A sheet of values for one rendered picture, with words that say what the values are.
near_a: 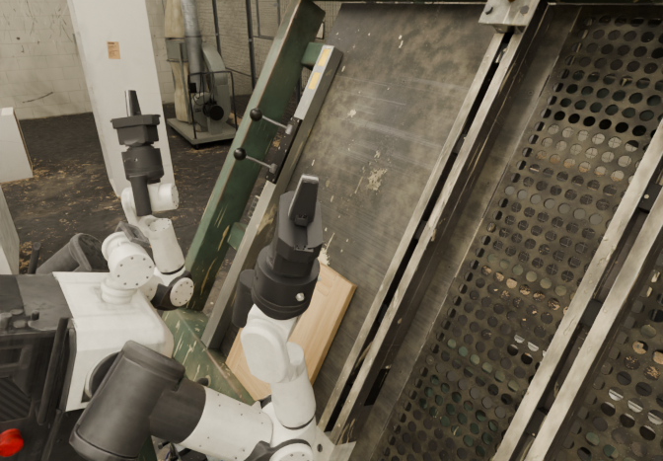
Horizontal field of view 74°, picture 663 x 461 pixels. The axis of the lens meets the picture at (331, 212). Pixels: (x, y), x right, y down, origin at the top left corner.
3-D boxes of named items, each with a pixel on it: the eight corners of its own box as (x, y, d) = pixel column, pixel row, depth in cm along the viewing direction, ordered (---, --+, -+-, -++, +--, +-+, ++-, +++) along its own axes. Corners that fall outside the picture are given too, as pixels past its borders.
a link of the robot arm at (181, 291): (180, 323, 119) (114, 304, 100) (148, 306, 125) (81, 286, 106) (199, 282, 122) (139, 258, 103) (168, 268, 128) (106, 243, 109)
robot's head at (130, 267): (107, 300, 75) (118, 252, 73) (95, 273, 82) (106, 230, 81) (146, 300, 79) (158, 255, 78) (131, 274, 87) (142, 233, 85)
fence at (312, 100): (211, 339, 138) (200, 339, 135) (332, 51, 129) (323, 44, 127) (218, 347, 134) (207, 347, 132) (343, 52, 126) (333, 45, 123)
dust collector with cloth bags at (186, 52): (168, 128, 695) (142, -31, 599) (211, 122, 728) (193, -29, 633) (193, 151, 590) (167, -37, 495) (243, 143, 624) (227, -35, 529)
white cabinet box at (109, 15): (109, 180, 498) (60, -27, 409) (162, 170, 525) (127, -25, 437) (117, 198, 451) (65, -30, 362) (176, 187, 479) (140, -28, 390)
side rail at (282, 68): (196, 302, 160) (168, 299, 152) (316, 12, 150) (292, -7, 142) (203, 310, 156) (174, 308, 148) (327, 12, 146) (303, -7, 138)
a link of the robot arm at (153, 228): (162, 180, 110) (176, 224, 117) (125, 184, 110) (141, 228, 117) (156, 192, 105) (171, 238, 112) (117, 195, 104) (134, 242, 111)
